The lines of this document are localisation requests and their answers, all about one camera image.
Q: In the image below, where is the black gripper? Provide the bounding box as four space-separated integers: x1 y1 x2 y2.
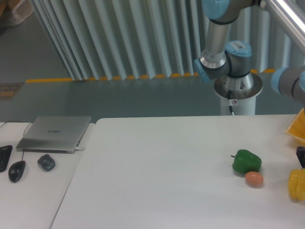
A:
296 146 305 168

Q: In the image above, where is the black computer mouse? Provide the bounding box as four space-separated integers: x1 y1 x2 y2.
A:
8 160 26 183

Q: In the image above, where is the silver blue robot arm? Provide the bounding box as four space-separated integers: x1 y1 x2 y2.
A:
194 0 305 115

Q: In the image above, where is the yellow plastic basket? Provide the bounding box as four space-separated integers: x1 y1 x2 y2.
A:
285 108 305 146

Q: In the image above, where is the yellow bell pepper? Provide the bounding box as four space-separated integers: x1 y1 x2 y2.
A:
287 169 305 201

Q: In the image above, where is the brown egg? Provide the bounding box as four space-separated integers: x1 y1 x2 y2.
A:
244 171 264 187

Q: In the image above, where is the green bell pepper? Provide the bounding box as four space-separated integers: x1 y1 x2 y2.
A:
231 149 262 174

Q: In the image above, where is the white folding partition screen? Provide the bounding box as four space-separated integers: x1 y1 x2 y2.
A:
31 0 305 80

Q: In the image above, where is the silver closed laptop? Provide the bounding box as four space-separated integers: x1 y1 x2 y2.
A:
16 116 91 154

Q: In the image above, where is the dark grey earbuds case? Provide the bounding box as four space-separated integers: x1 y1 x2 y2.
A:
37 154 56 172

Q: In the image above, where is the black keyboard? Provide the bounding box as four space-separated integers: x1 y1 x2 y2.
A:
0 145 13 172

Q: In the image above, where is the cardboard box in plastic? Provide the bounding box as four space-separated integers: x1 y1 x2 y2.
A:
0 0 34 28

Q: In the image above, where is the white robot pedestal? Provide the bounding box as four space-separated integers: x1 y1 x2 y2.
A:
214 73 263 115

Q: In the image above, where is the robot base cable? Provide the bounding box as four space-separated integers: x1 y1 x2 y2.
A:
227 89 235 116

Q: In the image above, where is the black mouse cable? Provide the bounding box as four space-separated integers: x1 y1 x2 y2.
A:
0 120 33 163

